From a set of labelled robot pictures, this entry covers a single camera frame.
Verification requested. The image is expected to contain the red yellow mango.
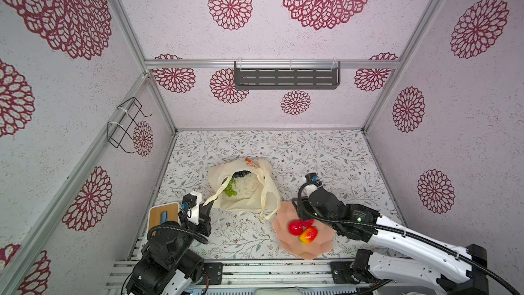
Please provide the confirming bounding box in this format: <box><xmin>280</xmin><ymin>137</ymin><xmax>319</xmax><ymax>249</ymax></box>
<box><xmin>299</xmin><ymin>226</ymin><xmax>319</xmax><ymax>244</ymax></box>

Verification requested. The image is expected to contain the cream plastic bag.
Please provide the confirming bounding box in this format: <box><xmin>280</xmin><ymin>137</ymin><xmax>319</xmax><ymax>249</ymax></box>
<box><xmin>205</xmin><ymin>158</ymin><xmax>281</xmax><ymax>220</ymax></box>

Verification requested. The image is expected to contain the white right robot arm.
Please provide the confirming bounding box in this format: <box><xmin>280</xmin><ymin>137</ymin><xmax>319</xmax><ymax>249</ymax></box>
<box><xmin>291</xmin><ymin>183</ymin><xmax>489</xmax><ymax>294</ymax></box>

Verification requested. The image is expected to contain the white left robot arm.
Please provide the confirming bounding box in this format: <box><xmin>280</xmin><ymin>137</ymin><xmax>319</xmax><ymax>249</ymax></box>
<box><xmin>121</xmin><ymin>202</ymin><xmax>216</xmax><ymax>294</ymax></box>

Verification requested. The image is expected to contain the pink scalloped bowl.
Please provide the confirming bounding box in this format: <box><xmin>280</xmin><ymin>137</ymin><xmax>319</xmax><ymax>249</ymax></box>
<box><xmin>272</xmin><ymin>202</ymin><xmax>334</xmax><ymax>260</ymax></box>

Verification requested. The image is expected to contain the green grape bunch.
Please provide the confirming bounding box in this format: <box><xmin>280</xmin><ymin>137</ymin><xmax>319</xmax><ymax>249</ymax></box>
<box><xmin>224</xmin><ymin>178</ymin><xmax>237</xmax><ymax>197</ymax></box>

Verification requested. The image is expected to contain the white wooden-top box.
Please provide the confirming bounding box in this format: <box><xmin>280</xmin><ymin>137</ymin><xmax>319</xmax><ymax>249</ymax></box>
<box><xmin>144</xmin><ymin>202</ymin><xmax>180</xmax><ymax>240</ymax></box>

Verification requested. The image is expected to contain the dark purple grape bunch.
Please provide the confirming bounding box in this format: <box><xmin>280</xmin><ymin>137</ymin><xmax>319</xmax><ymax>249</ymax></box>
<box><xmin>233</xmin><ymin>170</ymin><xmax>251</xmax><ymax>179</ymax></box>

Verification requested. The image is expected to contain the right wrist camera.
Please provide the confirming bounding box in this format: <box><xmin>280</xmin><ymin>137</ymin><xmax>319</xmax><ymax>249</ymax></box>
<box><xmin>302</xmin><ymin>172</ymin><xmax>323</xmax><ymax>197</ymax></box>

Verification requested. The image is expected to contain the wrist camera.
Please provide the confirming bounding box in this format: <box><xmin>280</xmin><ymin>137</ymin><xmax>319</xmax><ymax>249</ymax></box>
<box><xmin>302</xmin><ymin>172</ymin><xmax>323</xmax><ymax>197</ymax></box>
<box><xmin>178</xmin><ymin>192</ymin><xmax>202</xmax><ymax>225</ymax></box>

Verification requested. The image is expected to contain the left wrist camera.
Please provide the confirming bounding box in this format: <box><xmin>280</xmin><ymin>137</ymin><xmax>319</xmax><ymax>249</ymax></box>
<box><xmin>178</xmin><ymin>192</ymin><xmax>202</xmax><ymax>225</ymax></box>

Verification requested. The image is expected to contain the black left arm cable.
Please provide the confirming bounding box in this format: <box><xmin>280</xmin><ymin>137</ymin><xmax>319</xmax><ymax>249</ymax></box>
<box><xmin>146</xmin><ymin>224</ymin><xmax>210</xmax><ymax>245</ymax></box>

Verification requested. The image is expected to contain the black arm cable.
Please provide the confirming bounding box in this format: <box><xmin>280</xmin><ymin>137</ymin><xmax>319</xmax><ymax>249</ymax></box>
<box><xmin>146</xmin><ymin>224</ymin><xmax>210</xmax><ymax>245</ymax></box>
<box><xmin>296</xmin><ymin>181</ymin><xmax>521</xmax><ymax>295</ymax></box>

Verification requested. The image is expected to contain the black wire wall rack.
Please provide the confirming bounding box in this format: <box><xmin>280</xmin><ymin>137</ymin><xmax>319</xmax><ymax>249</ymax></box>
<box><xmin>106</xmin><ymin>97</ymin><xmax>154</xmax><ymax>157</ymax></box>

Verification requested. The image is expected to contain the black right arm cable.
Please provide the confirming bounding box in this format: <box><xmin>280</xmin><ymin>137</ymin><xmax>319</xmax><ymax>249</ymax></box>
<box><xmin>296</xmin><ymin>181</ymin><xmax>521</xmax><ymax>295</ymax></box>

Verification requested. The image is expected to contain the grey wall shelf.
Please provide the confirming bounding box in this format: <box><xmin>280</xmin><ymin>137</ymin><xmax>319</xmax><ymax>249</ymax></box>
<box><xmin>233</xmin><ymin>61</ymin><xmax>341</xmax><ymax>90</ymax></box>

